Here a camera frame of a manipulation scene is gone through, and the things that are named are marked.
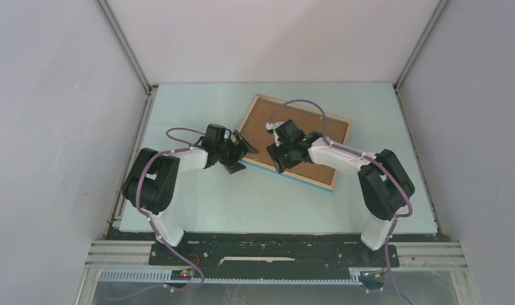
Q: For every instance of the right corner aluminium post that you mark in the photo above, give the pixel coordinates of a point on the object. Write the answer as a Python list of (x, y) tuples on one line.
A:
[(431, 24)]

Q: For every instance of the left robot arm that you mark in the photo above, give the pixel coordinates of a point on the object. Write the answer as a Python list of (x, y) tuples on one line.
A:
[(150, 184)]

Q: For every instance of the corner aluminium post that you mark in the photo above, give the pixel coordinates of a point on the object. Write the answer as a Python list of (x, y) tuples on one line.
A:
[(431, 24), (121, 39)]

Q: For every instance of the left corner aluminium post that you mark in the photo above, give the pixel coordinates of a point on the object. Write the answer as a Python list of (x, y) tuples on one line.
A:
[(121, 39)]

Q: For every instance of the wooden picture frame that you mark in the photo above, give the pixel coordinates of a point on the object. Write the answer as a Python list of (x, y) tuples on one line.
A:
[(307, 179)]

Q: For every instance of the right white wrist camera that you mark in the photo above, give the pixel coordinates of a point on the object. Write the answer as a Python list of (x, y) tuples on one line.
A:
[(270, 127)]

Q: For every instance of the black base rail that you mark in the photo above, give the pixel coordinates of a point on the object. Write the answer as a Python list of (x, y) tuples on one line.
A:
[(281, 257)]

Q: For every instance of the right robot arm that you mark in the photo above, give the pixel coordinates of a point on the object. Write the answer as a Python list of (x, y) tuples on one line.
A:
[(385, 185)]

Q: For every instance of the aluminium mounting profile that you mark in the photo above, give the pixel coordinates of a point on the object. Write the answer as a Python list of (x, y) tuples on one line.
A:
[(130, 261)]

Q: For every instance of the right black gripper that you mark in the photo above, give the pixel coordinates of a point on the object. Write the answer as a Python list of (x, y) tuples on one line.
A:
[(275, 151)]

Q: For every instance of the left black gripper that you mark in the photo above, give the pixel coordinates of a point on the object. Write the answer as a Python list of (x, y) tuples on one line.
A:
[(242, 148)]

